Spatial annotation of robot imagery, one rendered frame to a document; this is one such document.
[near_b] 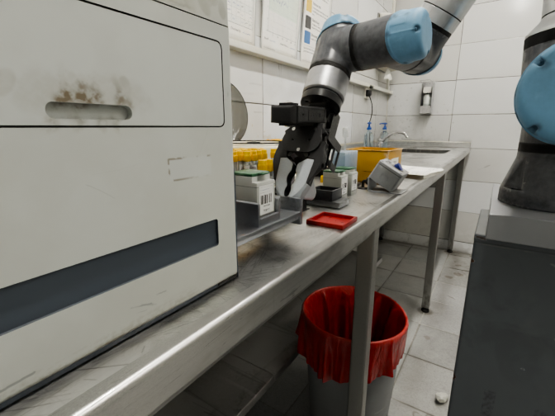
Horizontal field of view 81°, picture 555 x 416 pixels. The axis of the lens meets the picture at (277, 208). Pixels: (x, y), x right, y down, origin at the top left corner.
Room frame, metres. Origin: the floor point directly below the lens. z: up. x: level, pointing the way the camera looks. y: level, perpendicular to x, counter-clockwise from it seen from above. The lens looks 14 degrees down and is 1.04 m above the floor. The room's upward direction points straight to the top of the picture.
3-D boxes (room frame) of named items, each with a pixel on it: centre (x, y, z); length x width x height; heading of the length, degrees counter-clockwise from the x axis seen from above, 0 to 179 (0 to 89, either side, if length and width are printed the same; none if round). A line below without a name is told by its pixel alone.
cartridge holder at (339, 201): (0.70, -0.10, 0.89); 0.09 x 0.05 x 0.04; 55
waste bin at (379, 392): (0.98, -0.24, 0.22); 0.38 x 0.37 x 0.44; 146
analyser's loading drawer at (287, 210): (0.42, 0.05, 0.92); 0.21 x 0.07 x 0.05; 146
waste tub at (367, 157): (1.02, -0.30, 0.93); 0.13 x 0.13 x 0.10; 53
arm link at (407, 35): (0.59, -0.19, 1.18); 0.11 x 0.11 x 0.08; 51
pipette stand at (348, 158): (0.91, -0.19, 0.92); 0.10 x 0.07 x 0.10; 148
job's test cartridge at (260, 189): (0.44, 0.03, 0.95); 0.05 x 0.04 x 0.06; 56
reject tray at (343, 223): (0.56, -0.10, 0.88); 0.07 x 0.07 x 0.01; 56
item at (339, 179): (0.76, -0.14, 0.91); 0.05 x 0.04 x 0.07; 56
